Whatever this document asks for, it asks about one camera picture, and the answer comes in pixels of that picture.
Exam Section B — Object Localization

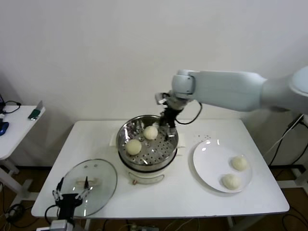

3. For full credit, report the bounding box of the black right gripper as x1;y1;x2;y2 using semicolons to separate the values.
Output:
159;91;191;142

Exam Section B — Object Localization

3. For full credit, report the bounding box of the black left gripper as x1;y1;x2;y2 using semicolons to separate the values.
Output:
52;176;93;220

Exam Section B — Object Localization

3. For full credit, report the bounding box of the white steamed baozi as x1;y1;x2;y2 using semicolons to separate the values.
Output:
231;155;248;172
221;173;242;191
143;125;159;140
125;139;142;156

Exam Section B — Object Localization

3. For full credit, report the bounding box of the glass lid with white handle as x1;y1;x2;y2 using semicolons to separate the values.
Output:
57;158;118;217

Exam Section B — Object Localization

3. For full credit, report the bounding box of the stainless steel steamer basket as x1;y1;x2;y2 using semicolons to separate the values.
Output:
109;115;187;169

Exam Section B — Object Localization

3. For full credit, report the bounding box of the white electric cooker base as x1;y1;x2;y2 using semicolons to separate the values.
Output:
117;144;187;185

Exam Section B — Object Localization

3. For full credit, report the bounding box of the white round plate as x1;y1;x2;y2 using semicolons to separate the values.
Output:
192;139;253;193

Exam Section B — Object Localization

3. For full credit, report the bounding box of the gray power strip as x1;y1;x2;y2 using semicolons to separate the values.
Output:
128;223;159;231

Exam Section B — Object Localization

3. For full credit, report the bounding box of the white side table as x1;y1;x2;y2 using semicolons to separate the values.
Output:
0;105;46;205

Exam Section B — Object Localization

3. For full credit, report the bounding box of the black plug adapter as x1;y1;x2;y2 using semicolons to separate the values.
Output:
288;115;304;130

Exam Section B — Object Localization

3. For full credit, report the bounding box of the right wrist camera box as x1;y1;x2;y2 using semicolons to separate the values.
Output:
155;92;170;105

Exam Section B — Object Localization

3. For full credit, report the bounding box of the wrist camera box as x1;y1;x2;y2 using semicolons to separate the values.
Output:
49;219;75;231
155;92;170;105

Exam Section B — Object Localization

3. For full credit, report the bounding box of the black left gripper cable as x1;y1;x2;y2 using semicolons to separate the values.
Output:
45;204;60;221

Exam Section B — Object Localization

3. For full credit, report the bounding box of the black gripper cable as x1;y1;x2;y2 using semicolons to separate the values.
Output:
175;100;203;125
45;204;60;221

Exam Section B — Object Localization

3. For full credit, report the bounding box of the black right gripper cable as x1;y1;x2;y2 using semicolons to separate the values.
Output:
175;100;203;125

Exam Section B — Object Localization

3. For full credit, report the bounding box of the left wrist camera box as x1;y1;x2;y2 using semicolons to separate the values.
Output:
49;219;75;231

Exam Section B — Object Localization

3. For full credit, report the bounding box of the white wall cable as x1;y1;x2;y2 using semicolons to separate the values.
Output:
263;125;304;157

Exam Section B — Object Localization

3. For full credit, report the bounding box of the black laptop cable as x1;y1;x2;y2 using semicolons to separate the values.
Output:
1;100;22;115

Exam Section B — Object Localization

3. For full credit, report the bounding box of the black wall cable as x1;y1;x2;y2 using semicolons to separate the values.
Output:
268;115;305;167

